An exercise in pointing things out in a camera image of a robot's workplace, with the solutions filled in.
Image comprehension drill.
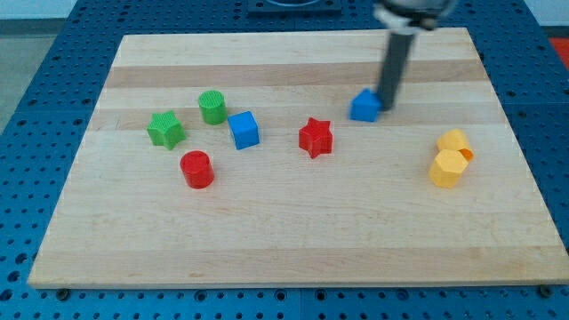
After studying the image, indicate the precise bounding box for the red cylinder block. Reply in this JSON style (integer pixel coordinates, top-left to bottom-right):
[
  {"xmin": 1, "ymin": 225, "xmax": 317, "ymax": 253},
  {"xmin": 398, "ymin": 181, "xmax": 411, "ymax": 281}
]
[{"xmin": 180, "ymin": 150, "xmax": 214, "ymax": 189}]

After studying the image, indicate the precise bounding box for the yellow hexagon block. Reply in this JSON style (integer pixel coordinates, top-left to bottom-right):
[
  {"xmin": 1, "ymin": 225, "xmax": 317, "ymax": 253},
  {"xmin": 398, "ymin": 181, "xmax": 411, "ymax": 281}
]
[{"xmin": 429, "ymin": 149, "xmax": 469, "ymax": 188}]

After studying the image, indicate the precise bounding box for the green star block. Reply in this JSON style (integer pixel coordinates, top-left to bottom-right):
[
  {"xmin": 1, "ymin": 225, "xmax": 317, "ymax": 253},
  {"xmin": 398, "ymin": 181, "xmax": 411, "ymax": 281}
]
[{"xmin": 147, "ymin": 110, "xmax": 186, "ymax": 150}]

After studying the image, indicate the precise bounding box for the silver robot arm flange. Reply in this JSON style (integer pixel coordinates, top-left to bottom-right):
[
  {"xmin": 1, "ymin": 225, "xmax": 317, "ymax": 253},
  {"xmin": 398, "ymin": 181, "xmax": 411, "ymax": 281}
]
[{"xmin": 373, "ymin": 0, "xmax": 458, "ymax": 34}]

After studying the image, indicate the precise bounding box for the blue triangle block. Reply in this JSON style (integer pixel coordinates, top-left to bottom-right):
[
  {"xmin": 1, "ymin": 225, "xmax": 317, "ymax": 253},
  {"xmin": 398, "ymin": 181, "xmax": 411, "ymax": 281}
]
[{"xmin": 349, "ymin": 88, "xmax": 382, "ymax": 122}]

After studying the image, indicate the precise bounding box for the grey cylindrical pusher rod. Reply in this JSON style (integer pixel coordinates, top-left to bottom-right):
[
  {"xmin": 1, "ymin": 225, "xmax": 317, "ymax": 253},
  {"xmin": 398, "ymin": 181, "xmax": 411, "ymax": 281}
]
[{"xmin": 376, "ymin": 31, "xmax": 415, "ymax": 111}]

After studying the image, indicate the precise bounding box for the red star block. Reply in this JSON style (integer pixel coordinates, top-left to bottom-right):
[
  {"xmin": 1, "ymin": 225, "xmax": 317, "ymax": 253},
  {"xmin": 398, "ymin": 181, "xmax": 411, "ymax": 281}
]
[{"xmin": 299, "ymin": 117, "xmax": 333, "ymax": 158}]

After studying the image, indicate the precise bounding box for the yellow crescent block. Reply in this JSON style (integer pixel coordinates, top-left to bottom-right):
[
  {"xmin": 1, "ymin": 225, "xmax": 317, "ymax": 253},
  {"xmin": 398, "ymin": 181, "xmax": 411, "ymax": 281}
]
[{"xmin": 436, "ymin": 129, "xmax": 475, "ymax": 162}]

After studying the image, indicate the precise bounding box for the blue cube block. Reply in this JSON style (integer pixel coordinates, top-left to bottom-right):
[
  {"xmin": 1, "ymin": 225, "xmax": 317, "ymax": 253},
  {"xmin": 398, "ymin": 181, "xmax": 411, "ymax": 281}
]
[{"xmin": 228, "ymin": 111, "xmax": 260, "ymax": 150}]

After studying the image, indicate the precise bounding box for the wooden board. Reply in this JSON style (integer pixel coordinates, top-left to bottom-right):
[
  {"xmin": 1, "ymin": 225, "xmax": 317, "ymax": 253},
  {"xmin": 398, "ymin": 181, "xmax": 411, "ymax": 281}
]
[{"xmin": 28, "ymin": 28, "xmax": 568, "ymax": 289}]

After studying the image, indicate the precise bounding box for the green cylinder block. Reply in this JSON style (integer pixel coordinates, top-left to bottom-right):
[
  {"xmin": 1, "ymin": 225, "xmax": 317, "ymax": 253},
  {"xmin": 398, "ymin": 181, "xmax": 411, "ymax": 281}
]
[{"xmin": 198, "ymin": 90, "xmax": 228, "ymax": 125}]

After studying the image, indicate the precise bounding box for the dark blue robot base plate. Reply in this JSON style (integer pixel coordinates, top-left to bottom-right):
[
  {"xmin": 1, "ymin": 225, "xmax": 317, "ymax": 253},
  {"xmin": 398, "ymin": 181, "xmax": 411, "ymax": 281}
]
[{"xmin": 247, "ymin": 0, "xmax": 342, "ymax": 15}]

